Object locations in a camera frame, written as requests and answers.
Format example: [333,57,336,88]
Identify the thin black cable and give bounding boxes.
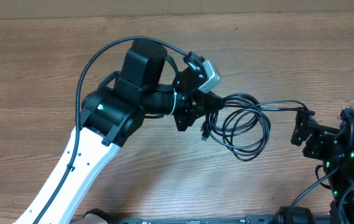
[251,100,316,114]

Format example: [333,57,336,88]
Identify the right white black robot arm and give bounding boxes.
[291,105,354,223]

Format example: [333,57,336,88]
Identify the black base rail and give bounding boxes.
[83,205,333,224]

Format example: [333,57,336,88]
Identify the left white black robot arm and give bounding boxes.
[18,36,224,223]

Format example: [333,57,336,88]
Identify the thick black USB cable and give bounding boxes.
[200,92,271,162]

